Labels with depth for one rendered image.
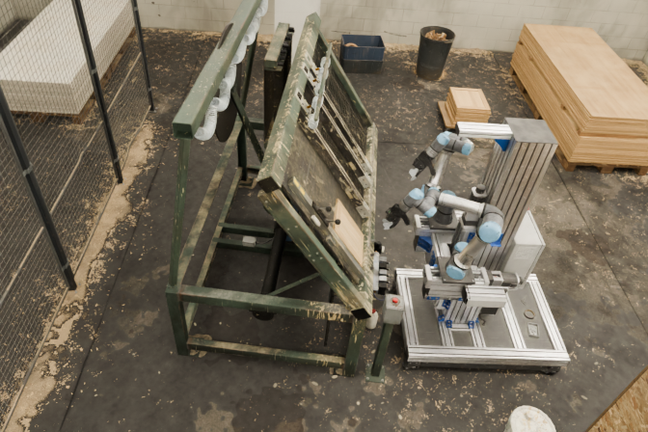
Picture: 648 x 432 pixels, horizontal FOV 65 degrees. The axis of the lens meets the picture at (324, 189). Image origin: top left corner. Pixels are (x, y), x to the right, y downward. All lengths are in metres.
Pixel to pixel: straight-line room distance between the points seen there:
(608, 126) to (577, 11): 3.22
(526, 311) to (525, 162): 1.80
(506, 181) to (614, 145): 3.58
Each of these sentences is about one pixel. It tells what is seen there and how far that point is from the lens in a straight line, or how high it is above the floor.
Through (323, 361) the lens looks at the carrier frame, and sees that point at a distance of 4.05.
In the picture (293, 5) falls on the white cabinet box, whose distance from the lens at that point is 6.94.
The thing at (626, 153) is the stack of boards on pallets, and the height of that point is 0.31.
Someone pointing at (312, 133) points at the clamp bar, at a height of 1.63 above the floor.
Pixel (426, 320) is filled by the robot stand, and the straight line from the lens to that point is 4.35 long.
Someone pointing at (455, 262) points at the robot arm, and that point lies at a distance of 3.33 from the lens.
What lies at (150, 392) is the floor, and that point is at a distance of 4.21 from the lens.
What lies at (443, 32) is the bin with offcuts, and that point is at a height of 0.58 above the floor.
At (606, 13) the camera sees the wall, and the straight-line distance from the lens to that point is 9.61.
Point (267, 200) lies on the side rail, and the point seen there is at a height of 1.75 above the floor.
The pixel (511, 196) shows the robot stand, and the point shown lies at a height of 1.61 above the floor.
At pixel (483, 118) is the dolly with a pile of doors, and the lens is 6.73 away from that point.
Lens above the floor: 3.67
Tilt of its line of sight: 41 degrees down
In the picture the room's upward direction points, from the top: 6 degrees clockwise
